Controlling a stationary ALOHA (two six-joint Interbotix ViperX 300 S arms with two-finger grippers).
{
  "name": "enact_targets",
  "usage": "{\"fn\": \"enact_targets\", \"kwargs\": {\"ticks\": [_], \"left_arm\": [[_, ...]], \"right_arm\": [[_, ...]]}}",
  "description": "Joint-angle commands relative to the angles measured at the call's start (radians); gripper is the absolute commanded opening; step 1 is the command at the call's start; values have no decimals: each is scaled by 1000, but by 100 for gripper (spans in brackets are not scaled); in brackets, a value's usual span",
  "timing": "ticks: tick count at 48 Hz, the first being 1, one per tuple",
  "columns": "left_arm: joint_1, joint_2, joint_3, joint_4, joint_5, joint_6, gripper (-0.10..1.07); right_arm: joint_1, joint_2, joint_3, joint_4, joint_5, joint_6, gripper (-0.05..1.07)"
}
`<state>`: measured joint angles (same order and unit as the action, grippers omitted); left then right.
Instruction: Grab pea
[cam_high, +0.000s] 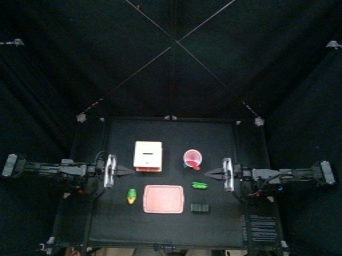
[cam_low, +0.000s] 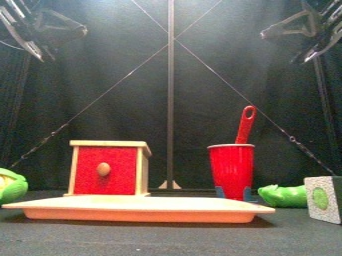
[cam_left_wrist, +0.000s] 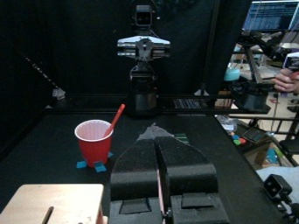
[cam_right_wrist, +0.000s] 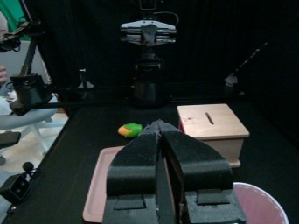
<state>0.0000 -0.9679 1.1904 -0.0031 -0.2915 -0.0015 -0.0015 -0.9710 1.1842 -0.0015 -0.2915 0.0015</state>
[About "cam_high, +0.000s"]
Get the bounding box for green toy pea pod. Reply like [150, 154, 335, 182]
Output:
[189, 180, 209, 191]

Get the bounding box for pink measuring cup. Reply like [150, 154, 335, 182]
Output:
[181, 148, 204, 171]

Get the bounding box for white toy box orange base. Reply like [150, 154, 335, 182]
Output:
[132, 140, 164, 173]

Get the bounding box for yellow green toy corn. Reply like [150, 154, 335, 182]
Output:
[125, 187, 138, 205]

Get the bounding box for small black block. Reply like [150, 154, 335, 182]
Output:
[189, 203, 211, 214]

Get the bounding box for pink square lid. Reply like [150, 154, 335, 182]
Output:
[141, 184, 185, 215]

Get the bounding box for white text label sticker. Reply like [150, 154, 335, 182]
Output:
[247, 214, 279, 245]

